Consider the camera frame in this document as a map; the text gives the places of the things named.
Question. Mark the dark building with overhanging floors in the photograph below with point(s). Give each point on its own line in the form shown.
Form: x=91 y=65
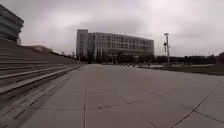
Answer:
x=9 y=25

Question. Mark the low building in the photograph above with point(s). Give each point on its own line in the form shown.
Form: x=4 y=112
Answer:
x=40 y=48

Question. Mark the grey paved plaza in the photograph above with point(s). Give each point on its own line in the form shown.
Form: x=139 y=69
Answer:
x=113 y=93

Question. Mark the tall lamp mast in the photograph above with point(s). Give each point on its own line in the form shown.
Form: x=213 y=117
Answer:
x=167 y=46

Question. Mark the row of dark trees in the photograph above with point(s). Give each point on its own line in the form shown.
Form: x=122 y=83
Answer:
x=193 y=60

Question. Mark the grass strip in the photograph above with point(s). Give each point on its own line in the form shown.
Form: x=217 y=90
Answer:
x=196 y=69

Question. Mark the large glass-fronted building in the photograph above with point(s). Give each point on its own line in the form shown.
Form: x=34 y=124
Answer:
x=113 y=45

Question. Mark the wide stone steps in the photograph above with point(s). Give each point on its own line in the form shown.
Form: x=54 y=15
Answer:
x=23 y=63

